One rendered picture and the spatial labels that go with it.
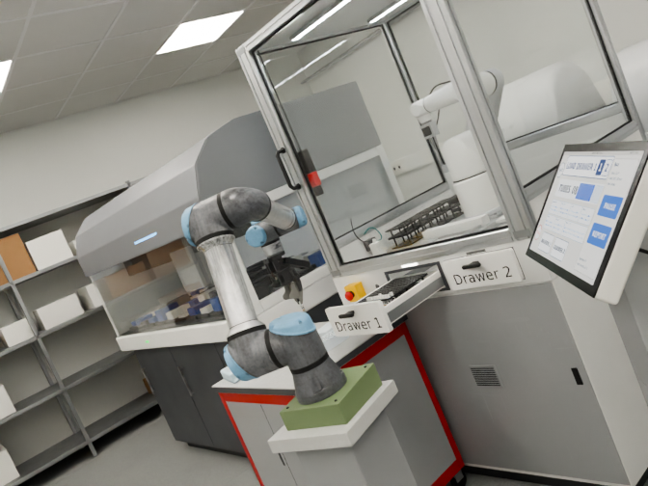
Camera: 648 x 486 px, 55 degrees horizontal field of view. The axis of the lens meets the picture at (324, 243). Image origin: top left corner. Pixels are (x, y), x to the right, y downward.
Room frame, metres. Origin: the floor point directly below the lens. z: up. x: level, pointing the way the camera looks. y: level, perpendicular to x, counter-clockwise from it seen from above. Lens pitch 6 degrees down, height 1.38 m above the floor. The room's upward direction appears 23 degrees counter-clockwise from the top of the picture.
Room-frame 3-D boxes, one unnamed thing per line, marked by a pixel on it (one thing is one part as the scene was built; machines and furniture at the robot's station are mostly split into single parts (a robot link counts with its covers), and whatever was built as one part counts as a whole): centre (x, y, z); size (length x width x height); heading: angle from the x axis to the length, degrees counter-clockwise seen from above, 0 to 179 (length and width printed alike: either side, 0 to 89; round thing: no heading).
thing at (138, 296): (3.86, 0.53, 1.13); 1.78 x 1.14 x 0.45; 38
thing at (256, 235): (2.22, 0.19, 1.27); 0.11 x 0.11 x 0.08; 78
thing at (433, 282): (2.23, -0.17, 0.86); 0.40 x 0.26 x 0.06; 128
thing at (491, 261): (2.05, -0.45, 0.87); 0.29 x 0.02 x 0.11; 38
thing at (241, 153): (3.88, 0.53, 0.89); 1.86 x 1.21 x 1.78; 38
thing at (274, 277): (2.32, 0.19, 1.11); 0.09 x 0.08 x 0.12; 126
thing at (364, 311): (2.10, 0.00, 0.87); 0.29 x 0.02 x 0.11; 38
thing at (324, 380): (1.70, 0.17, 0.87); 0.15 x 0.15 x 0.10
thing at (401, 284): (2.23, -0.16, 0.87); 0.22 x 0.18 x 0.06; 128
